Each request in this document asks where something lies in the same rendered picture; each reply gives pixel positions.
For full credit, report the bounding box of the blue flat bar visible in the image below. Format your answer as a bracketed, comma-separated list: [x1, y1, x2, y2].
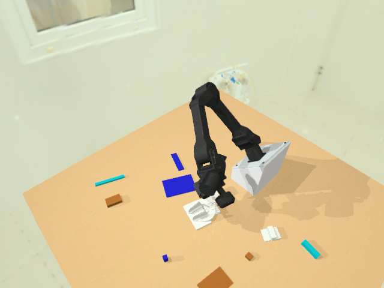
[171, 153, 184, 171]

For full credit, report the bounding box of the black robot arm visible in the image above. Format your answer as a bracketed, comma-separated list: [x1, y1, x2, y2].
[189, 82, 266, 199]

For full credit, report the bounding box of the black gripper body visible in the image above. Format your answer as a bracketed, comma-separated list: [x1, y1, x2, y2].
[197, 170, 235, 208]

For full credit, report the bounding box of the cyan rectangular bar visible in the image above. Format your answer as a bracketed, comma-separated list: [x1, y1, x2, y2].
[301, 239, 320, 259]

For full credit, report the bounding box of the brown flat square plate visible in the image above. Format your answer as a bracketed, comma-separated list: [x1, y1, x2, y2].
[197, 267, 233, 288]

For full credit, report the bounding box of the blue flat rectangular plate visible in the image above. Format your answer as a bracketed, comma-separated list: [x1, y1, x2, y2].
[162, 174, 195, 197]

